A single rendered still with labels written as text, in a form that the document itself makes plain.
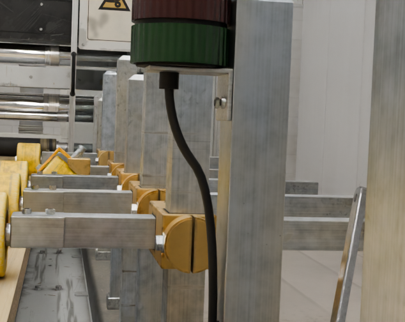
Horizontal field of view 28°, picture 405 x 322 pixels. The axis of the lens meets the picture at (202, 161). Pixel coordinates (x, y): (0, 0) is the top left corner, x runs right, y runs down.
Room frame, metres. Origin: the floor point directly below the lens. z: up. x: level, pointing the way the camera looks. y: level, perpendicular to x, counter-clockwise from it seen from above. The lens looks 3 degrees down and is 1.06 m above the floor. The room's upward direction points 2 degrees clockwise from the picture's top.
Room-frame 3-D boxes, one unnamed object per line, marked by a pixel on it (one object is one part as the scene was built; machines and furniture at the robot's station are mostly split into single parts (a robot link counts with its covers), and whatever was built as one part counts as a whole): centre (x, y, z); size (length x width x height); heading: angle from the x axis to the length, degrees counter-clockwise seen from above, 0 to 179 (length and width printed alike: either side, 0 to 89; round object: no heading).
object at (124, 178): (1.26, 0.11, 0.95); 0.14 x 0.06 x 0.05; 10
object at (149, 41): (0.49, 0.02, 1.10); 0.06 x 0.06 x 0.02
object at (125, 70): (1.48, 0.15, 0.93); 0.04 x 0.04 x 0.48; 10
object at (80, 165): (1.50, 0.26, 0.95); 0.10 x 0.04 x 0.10; 100
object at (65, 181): (1.28, 0.06, 0.95); 0.50 x 0.04 x 0.04; 100
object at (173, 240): (0.76, 0.02, 0.95); 0.14 x 0.06 x 0.05; 10
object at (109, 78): (1.97, 0.23, 0.93); 0.04 x 0.04 x 0.48; 10
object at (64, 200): (1.04, 0.01, 0.95); 0.50 x 0.04 x 0.04; 100
